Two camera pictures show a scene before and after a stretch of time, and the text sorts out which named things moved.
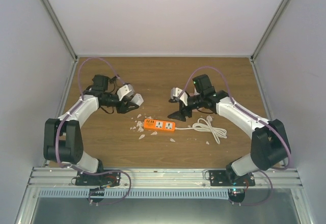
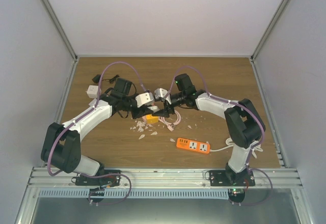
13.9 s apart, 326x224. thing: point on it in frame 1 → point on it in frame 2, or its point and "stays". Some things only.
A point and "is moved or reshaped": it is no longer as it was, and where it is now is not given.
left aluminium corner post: x=54 y=17 stays
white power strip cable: x=206 y=125 is moved or reshaped
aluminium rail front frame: x=163 y=177 stays
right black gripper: x=182 y=109 → x=164 y=112
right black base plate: x=229 y=178 stays
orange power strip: x=159 y=124 → x=201 y=146
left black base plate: x=106 y=179 stays
